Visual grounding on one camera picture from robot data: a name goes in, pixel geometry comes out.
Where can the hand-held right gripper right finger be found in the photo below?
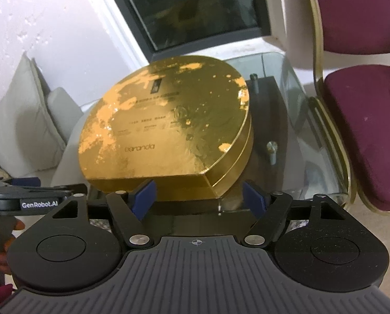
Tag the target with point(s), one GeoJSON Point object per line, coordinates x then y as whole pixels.
{"type": "Point", "coordinates": [254, 198]}

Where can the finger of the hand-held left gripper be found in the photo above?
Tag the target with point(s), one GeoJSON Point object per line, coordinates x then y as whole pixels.
{"type": "Point", "coordinates": [25, 181]}

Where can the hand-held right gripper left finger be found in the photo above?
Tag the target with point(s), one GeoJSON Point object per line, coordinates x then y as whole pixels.
{"type": "Point", "coordinates": [146, 199]}

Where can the round gold gift box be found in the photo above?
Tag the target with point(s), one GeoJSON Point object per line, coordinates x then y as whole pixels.
{"type": "Point", "coordinates": [188, 194]}

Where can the round gold box lid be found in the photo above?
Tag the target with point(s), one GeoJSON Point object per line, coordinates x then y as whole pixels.
{"type": "Point", "coordinates": [165, 121]}

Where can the glass desktop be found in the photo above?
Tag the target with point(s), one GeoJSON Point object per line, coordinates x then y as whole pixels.
{"type": "Point", "coordinates": [296, 81]}

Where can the person's left hand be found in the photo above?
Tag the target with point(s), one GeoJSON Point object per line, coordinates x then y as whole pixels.
{"type": "Point", "coordinates": [18, 225]}

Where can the metal table bolt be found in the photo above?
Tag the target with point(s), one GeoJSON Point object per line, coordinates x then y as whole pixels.
{"type": "Point", "coordinates": [272, 149]}

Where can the large grey cushion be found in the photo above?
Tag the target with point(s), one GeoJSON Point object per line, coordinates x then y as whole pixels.
{"type": "Point", "coordinates": [18, 121]}

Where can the small grey cushion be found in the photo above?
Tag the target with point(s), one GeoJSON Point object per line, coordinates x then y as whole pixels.
{"type": "Point", "coordinates": [64, 111]}

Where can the purple chair with gold frame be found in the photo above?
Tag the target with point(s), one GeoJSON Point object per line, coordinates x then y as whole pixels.
{"type": "Point", "coordinates": [362, 13]}

